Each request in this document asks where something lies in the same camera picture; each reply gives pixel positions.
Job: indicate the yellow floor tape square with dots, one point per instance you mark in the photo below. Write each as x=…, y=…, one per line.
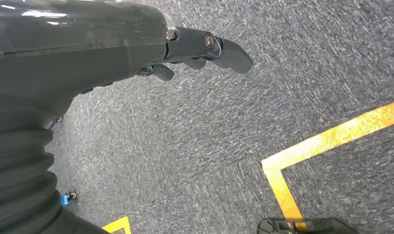
x=119, y=226
x=329, y=139

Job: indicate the black robot foot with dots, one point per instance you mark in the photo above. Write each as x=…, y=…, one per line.
x=329, y=227

